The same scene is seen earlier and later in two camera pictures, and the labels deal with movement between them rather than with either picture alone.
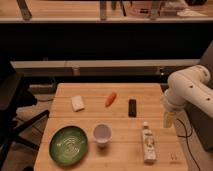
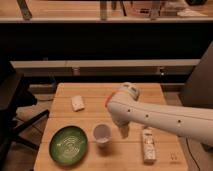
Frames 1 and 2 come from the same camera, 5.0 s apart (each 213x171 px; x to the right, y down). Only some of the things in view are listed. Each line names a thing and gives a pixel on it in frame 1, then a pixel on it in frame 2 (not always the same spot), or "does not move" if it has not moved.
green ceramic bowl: (68, 145) does not move
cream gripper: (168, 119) to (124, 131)
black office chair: (15, 95) does not move
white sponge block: (77, 103) does not move
